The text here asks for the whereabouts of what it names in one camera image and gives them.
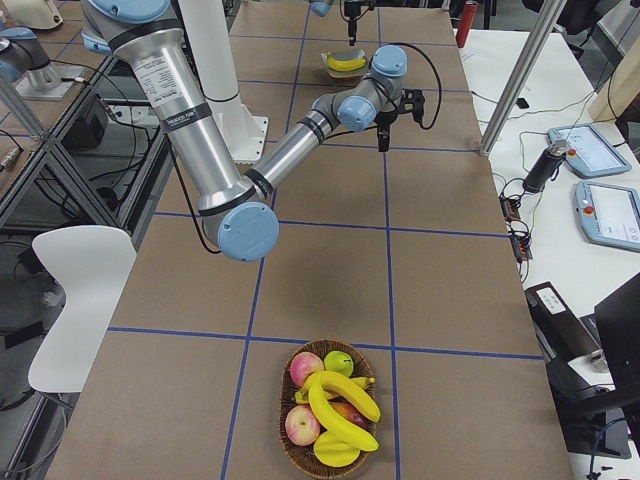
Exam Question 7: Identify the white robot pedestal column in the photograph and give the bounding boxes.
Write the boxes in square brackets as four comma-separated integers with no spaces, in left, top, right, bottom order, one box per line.
[178,0,269,164]

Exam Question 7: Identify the grey square plate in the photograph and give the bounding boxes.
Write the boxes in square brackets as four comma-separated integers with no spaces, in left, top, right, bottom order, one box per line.
[321,49,368,79]

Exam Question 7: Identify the black computer monitor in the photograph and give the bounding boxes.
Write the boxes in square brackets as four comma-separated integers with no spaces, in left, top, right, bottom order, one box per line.
[594,274,639,393]

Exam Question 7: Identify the mango red yellow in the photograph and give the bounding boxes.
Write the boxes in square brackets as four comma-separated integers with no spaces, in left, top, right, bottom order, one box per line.
[330,402,369,429]

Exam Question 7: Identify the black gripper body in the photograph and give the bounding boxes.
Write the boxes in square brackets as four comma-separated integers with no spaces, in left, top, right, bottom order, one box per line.
[375,111,396,131]
[342,0,363,21]

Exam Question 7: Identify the red cylinder tube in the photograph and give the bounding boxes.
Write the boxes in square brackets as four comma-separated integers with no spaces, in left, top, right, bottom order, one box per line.
[456,0,478,48]

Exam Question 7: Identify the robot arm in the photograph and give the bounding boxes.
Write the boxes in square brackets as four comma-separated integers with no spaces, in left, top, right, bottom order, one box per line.
[309,0,370,46]
[81,0,407,262]

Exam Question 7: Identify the far teach pendant tablet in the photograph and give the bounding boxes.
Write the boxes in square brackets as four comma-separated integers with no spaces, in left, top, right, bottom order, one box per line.
[547,124,631,179]

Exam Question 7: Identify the white chair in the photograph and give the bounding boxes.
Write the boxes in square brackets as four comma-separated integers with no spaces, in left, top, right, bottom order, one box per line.
[28,225,136,394]

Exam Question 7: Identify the black box device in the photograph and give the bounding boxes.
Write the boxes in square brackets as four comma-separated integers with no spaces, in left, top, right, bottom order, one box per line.
[525,282,614,403]

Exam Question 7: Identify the small black puck device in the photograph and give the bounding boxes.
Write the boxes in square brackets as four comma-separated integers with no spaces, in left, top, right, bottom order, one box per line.
[516,97,529,109]

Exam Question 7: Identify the green apple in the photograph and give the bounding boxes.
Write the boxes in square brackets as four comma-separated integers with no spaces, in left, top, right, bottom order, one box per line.
[323,350,354,377]

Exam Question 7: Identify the near teach pendant tablet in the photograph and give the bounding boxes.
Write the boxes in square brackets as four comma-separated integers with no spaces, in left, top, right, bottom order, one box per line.
[574,180,639,252]

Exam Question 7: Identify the yellow lemon fruit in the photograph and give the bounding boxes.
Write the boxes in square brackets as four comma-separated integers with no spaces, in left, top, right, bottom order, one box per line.
[313,431,361,468]

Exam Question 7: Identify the red pink apple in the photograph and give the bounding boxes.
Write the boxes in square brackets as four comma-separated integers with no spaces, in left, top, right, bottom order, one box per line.
[289,351,324,387]

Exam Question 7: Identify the teach pendant tablet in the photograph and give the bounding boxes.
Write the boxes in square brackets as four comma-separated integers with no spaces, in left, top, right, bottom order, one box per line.
[574,180,639,252]
[547,124,631,179]

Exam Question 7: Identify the black water bottle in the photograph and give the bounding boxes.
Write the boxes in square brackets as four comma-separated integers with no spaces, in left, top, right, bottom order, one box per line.
[523,140,567,193]

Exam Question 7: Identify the wicker fruit basket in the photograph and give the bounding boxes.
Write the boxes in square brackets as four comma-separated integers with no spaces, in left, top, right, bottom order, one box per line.
[279,339,382,479]

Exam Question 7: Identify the aluminium frame post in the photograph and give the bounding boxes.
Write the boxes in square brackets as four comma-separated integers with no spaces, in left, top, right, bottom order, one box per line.
[478,0,567,157]

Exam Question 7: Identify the yellow banana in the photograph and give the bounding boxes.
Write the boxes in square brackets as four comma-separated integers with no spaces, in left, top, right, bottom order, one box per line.
[326,53,367,73]
[294,370,381,422]
[309,383,379,452]

